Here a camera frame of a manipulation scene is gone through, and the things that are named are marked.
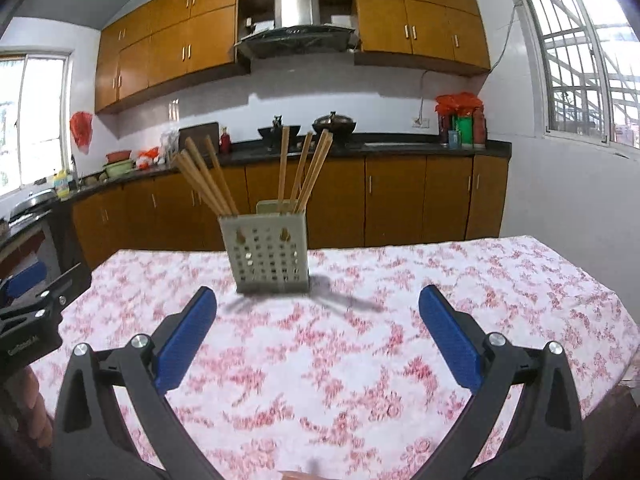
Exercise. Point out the steel range hood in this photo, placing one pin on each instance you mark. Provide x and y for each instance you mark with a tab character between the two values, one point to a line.
297	20

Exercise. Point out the red bottle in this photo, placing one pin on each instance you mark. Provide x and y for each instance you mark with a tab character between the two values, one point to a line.
225	142

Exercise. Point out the wall power outlet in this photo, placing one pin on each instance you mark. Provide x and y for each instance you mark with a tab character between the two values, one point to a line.
421	122

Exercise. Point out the pink floral tablecloth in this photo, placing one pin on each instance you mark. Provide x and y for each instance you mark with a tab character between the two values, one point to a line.
325	370

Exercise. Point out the green perforated utensil holder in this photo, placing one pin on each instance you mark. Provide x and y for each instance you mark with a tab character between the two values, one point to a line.
265	260

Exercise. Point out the person's left hand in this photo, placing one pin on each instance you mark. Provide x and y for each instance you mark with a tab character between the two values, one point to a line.
32	402

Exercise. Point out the wooden base cabinets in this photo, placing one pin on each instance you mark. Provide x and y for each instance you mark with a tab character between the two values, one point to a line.
400	200

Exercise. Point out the black kitchen countertop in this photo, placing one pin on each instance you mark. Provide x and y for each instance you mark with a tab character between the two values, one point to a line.
400	147

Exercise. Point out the barred kitchen window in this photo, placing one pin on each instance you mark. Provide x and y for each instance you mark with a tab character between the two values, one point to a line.
580	55

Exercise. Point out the green carton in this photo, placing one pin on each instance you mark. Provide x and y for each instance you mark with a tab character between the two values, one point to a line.
465	132

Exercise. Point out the red plastic bag on wall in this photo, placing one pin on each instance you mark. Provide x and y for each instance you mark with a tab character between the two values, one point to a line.
81	130

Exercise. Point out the plain kitchen window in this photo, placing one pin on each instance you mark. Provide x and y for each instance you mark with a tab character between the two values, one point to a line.
35	120

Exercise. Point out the red basin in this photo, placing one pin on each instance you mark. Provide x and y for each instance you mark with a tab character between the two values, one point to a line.
118	156

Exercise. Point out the yellow detergent bottle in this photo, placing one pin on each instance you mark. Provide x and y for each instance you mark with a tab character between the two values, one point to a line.
62	185

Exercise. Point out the wooden upper wall cabinets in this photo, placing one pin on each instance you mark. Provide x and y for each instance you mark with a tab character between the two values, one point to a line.
165	45
425	15

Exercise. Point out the gas stove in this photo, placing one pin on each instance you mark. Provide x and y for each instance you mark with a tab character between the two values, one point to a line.
345	144

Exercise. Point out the bunch of wooden chopsticks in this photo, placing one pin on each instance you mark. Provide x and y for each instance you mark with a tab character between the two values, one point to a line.
284	170

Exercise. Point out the dark cutting board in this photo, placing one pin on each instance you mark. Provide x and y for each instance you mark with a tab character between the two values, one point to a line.
197	135

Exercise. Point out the red bag with bottles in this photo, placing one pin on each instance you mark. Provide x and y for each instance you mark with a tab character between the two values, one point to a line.
457	105

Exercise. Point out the red and white plastic bag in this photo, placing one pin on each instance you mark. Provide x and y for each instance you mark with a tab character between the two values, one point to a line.
147	157

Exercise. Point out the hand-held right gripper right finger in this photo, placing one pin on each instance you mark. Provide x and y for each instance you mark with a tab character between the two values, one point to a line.
450	342

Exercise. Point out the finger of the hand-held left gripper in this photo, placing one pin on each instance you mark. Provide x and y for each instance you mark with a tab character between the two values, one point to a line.
27	280

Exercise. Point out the black wok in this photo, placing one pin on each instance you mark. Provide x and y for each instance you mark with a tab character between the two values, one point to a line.
270	132

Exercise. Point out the lidded cooking pot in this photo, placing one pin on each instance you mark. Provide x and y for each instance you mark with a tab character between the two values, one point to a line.
334	124

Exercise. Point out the steel pot lid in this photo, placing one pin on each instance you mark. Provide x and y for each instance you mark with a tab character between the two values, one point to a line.
30	205

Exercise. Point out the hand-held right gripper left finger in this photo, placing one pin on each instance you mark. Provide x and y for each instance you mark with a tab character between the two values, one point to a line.
185	342

